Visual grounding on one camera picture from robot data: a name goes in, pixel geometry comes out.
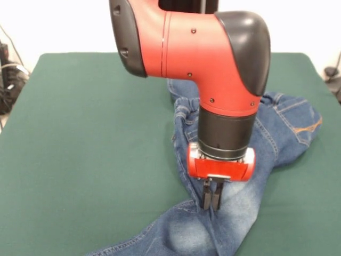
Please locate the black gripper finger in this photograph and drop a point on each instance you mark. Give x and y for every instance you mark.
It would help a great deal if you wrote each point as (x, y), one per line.
(206, 196)
(217, 197)

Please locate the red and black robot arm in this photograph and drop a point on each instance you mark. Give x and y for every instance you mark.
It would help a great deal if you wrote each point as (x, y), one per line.
(186, 48)

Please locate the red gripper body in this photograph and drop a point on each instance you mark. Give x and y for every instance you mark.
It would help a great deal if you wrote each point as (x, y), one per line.
(218, 169)

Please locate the dark green table cloth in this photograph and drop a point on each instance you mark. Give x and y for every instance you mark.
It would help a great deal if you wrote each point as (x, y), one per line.
(80, 160)

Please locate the blue denim jeans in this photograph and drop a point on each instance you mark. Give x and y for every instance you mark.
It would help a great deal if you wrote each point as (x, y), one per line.
(239, 213)

